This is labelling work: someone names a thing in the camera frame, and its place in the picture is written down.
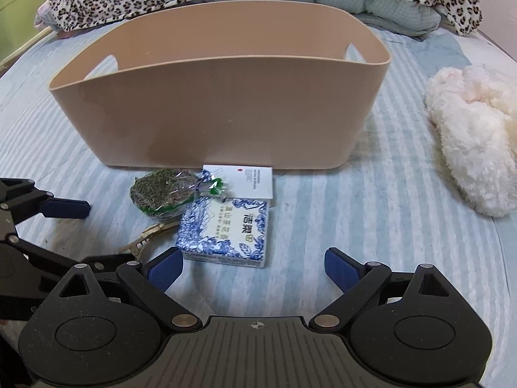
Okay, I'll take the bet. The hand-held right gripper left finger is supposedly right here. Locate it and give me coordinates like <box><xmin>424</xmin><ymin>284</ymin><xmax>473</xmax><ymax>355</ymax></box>
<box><xmin>58</xmin><ymin>248</ymin><xmax>203</xmax><ymax>331</ymax></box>

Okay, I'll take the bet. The beige hair clip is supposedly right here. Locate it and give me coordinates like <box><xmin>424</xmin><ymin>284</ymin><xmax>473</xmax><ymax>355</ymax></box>
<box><xmin>120</xmin><ymin>221</ymin><xmax>181</xmax><ymax>258</ymax></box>

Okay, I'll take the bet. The plain white box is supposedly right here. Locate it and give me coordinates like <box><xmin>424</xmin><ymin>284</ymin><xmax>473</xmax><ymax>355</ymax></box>
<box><xmin>202</xmin><ymin>164</ymin><xmax>275</xmax><ymax>208</ymax></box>

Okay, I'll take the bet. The grey-green quilt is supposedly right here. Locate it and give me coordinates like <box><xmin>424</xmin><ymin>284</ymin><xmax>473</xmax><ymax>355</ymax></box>
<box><xmin>194</xmin><ymin>0</ymin><xmax>450</xmax><ymax>34</ymax></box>

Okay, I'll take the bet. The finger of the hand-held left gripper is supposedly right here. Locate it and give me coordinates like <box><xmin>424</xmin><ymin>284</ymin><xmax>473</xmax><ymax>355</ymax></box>
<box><xmin>0</xmin><ymin>237</ymin><xmax>141</xmax><ymax>292</ymax></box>
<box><xmin>0</xmin><ymin>178</ymin><xmax>92</xmax><ymax>224</ymax></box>

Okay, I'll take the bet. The striped light blue bedsheet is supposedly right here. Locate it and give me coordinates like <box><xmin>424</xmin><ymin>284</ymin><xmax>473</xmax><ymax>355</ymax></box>
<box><xmin>0</xmin><ymin>20</ymin><xmax>517</xmax><ymax>388</ymax></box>

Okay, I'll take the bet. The white plush toy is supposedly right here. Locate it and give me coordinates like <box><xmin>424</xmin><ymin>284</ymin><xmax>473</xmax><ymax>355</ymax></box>
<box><xmin>425</xmin><ymin>65</ymin><xmax>517</xmax><ymax>217</ymax></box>

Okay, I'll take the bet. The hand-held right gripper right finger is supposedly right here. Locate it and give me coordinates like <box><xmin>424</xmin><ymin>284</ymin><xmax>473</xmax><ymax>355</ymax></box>
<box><xmin>308</xmin><ymin>247</ymin><xmax>450</xmax><ymax>329</ymax></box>

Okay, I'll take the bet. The beige plastic storage basket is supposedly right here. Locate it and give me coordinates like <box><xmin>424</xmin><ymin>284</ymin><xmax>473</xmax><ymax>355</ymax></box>
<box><xmin>48</xmin><ymin>1</ymin><xmax>392</xmax><ymax>170</ymax></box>

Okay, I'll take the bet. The blue patterned white box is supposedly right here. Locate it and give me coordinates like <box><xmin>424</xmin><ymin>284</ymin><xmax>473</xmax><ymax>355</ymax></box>
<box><xmin>175</xmin><ymin>196</ymin><xmax>270</xmax><ymax>270</ymax></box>

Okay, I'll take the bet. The bag of green dried herbs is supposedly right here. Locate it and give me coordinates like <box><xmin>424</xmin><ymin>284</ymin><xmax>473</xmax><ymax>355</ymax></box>
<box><xmin>129</xmin><ymin>167</ymin><xmax>231</xmax><ymax>222</ymax></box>

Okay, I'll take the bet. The wooden bed rail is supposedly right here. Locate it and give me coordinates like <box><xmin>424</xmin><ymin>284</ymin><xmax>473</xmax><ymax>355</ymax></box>
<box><xmin>0</xmin><ymin>26</ymin><xmax>55</xmax><ymax>74</ymax></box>

